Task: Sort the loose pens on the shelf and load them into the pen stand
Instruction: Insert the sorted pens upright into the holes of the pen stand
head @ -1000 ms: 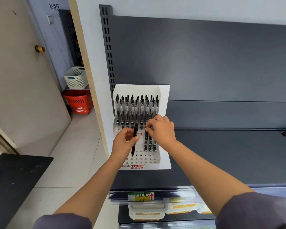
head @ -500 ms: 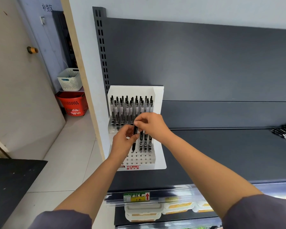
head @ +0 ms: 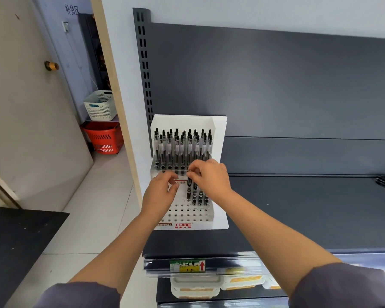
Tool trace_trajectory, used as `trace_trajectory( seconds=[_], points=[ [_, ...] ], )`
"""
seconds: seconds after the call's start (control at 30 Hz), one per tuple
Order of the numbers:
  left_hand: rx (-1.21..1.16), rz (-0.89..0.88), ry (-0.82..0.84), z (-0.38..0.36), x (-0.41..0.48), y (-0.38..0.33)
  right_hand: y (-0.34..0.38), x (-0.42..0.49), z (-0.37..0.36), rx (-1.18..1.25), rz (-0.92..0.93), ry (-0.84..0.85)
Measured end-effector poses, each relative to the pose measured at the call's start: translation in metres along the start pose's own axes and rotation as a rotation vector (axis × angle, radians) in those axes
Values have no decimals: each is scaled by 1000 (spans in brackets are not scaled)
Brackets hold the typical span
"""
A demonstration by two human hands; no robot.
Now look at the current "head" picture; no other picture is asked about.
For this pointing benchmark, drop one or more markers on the brown door frame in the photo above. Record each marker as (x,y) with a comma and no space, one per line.
(3,186)

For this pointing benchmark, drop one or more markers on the dark grey shelf unit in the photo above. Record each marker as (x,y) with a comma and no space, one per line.
(292,86)

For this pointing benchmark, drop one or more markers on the person's right hand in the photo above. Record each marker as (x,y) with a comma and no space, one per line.
(213,179)

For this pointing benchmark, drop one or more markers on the white wall switch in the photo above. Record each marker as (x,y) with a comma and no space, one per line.
(65,26)

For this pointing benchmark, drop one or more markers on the beige door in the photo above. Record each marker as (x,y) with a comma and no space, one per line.
(29,109)

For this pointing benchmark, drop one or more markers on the brass door knob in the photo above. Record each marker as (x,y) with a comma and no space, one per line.
(51,66)

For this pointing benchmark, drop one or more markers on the grey right sleeve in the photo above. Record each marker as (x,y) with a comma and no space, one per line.
(343,288)

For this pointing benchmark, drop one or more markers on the red plastic basket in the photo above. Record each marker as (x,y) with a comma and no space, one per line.
(102,137)

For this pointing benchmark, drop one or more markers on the clear-barrel pen group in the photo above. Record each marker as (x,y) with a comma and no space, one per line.
(179,147)

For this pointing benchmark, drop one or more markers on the white tiered pen holder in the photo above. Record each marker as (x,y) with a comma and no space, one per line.
(219,141)

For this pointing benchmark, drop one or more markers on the grey left sleeve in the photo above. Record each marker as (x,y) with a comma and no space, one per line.
(77,296)

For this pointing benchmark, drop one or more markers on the white woven basket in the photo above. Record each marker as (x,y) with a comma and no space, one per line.
(99,107)

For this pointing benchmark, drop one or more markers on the person's right forearm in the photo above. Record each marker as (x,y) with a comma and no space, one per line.
(276,240)

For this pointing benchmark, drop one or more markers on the person's left forearm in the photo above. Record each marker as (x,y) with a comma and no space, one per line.
(115,256)

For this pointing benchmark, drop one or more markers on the person's left hand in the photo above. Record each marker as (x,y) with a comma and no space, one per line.
(158,198)

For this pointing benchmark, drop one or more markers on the pale plastic tray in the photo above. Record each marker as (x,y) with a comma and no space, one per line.
(114,118)

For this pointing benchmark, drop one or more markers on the yellow green price tag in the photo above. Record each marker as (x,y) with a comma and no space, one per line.
(186,266)

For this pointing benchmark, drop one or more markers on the white slotted shelf upright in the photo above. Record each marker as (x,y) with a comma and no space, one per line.
(147,15)

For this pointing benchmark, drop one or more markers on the black rubber-grip pen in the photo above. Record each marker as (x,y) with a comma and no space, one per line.
(189,189)
(201,198)
(195,195)
(206,199)

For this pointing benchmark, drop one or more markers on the grey sleeve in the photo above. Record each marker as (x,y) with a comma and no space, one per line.
(343,288)
(77,296)

